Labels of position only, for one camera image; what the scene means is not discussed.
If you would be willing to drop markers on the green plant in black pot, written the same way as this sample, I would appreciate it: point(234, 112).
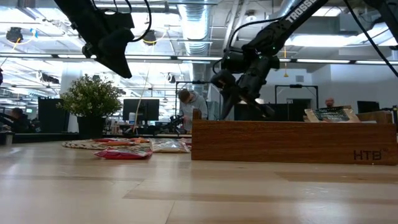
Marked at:
point(90, 102)

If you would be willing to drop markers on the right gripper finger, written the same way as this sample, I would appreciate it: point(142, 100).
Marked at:
point(229, 101)
point(259, 107)

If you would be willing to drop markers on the black ceiling device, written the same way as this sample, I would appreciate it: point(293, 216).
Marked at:
point(150, 39)
point(14, 35)

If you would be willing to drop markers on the orange peach tea packet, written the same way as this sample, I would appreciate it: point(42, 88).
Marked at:
point(140, 140)
point(118, 143)

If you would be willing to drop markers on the round woven placemat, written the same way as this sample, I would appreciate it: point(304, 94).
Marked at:
point(77, 144)

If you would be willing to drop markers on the black aluminium table frame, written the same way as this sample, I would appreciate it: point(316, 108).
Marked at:
point(46, 137)

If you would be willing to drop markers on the black room divider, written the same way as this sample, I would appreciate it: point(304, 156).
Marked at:
point(289, 112)

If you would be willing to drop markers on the wooden tea organiser box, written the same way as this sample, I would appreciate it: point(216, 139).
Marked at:
point(292, 143)

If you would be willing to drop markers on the long ceiling light strip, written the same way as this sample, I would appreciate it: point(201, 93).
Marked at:
point(186, 58)

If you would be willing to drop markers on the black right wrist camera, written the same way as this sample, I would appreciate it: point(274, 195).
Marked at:
point(224, 80)

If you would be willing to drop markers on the person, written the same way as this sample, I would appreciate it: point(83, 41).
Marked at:
point(18, 123)
point(329, 102)
point(191, 104)

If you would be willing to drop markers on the small black monitor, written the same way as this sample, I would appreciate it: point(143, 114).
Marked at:
point(368, 107)

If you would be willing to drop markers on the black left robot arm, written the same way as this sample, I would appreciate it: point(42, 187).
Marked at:
point(81, 18)

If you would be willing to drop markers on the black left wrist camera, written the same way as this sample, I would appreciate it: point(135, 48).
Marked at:
point(119, 21)

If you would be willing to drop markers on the white bottle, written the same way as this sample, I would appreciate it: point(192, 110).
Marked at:
point(132, 118)

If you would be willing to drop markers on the black computer monitor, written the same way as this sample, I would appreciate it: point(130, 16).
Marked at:
point(141, 109)

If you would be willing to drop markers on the slanted silver ventilation duct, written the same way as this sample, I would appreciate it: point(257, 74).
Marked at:
point(284, 6)

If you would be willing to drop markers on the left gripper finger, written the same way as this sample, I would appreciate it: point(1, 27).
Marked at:
point(102, 57)
point(118, 43)

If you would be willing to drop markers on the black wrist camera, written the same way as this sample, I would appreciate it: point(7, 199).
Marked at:
point(119, 21)
point(224, 80)

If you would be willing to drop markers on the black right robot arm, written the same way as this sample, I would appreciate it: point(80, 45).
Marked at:
point(298, 15)

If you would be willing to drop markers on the black tripod device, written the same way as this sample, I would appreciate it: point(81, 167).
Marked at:
point(175, 121)

